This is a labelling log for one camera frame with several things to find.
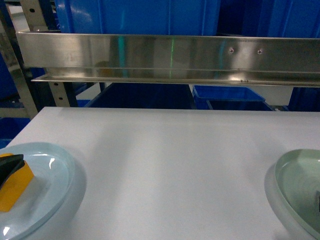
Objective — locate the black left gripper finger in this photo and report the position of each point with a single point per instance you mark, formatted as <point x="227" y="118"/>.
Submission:
<point x="9" y="165"/>

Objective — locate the yellow toy building block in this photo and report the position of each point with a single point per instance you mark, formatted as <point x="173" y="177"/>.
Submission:
<point x="14" y="186"/>

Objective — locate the light blue plate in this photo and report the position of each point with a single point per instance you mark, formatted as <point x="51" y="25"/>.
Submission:
<point x="54" y="169"/>

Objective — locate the dark blue lower bin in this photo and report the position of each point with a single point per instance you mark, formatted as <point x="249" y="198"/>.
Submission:
<point x="144" y="96"/>

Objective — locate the blue bin below shelf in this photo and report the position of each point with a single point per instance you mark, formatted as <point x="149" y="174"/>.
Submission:
<point x="228" y="98"/>

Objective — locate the large blue bin left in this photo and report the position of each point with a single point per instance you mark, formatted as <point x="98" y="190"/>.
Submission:
<point x="139" y="17"/>

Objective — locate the large blue bin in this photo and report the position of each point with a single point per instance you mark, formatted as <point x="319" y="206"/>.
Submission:
<point x="270" y="18"/>
<point x="139" y="17"/>

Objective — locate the light green plate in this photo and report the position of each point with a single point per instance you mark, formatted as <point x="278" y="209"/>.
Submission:
<point x="297" y="179"/>

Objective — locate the large blue bin right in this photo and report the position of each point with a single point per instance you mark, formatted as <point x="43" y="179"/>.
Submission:
<point x="270" y="18"/>

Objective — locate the stainless steel shelf rail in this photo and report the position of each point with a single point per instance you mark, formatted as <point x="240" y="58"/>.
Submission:
<point x="169" y="59"/>

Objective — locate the steel rack upright post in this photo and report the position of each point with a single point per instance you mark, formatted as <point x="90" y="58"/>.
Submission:
<point x="9" y="50"/>

